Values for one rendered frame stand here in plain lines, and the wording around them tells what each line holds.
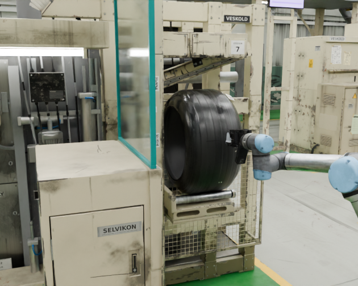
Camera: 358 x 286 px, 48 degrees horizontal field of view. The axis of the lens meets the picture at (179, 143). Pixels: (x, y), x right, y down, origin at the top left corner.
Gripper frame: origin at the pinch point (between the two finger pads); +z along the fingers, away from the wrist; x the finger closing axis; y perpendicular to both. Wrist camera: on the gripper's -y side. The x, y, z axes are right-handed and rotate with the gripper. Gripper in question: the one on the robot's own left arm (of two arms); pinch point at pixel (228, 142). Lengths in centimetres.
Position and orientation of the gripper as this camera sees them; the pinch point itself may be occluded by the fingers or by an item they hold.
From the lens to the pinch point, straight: 198.7
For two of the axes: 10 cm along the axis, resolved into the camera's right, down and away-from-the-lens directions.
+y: -0.4, -9.9, -0.9
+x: -9.4, 0.7, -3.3
